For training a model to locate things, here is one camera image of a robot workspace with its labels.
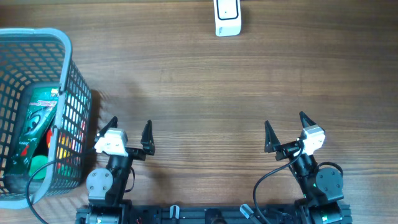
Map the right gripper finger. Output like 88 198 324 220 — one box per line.
264 120 280 153
299 111 324 131

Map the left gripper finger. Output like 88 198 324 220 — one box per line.
97 116 118 137
141 120 155 156

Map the red sauce bottle yellow label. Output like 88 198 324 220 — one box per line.
47 119 87 166

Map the green 3M gloves packet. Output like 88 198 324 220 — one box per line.
6 86 59 175

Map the green lid jar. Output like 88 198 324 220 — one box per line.
28 155 48 180

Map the grey plastic mesh basket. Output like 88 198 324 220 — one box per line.
1 28 92 210

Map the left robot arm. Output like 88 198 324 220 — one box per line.
75 117 155 224

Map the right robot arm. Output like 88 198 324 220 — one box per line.
264 111 344 223

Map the white barcode scanner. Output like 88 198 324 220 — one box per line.
213 0 242 37

